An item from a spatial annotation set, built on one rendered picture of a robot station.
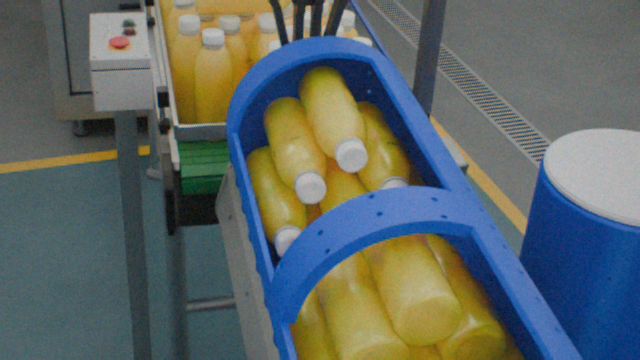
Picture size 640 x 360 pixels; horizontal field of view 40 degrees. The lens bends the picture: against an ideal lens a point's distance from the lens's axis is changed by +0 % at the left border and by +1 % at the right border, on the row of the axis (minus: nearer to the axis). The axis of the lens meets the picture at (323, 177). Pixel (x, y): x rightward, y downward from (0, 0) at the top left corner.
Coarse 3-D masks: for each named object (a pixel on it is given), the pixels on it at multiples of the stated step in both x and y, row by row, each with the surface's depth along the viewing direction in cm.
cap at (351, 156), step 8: (344, 144) 113; (352, 144) 113; (360, 144) 114; (344, 152) 112; (352, 152) 113; (360, 152) 113; (344, 160) 113; (352, 160) 113; (360, 160) 113; (344, 168) 114; (352, 168) 114; (360, 168) 114
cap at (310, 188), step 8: (304, 176) 115; (312, 176) 115; (296, 184) 116; (304, 184) 114; (312, 184) 115; (320, 184) 115; (296, 192) 116; (304, 192) 115; (312, 192) 115; (320, 192) 116; (304, 200) 116; (312, 200) 116
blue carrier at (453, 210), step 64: (256, 64) 127; (320, 64) 129; (384, 64) 126; (256, 128) 133; (384, 192) 94; (448, 192) 96; (256, 256) 107; (320, 256) 90; (512, 256) 92; (512, 320) 102
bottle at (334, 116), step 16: (304, 80) 127; (320, 80) 124; (336, 80) 124; (304, 96) 125; (320, 96) 121; (336, 96) 120; (352, 96) 123; (320, 112) 118; (336, 112) 117; (352, 112) 117; (320, 128) 117; (336, 128) 115; (352, 128) 115; (320, 144) 117; (336, 144) 115; (336, 160) 117
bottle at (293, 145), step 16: (272, 112) 128; (288, 112) 126; (304, 112) 128; (272, 128) 125; (288, 128) 122; (304, 128) 122; (272, 144) 123; (288, 144) 119; (304, 144) 119; (288, 160) 118; (304, 160) 117; (320, 160) 118; (288, 176) 118; (320, 176) 117
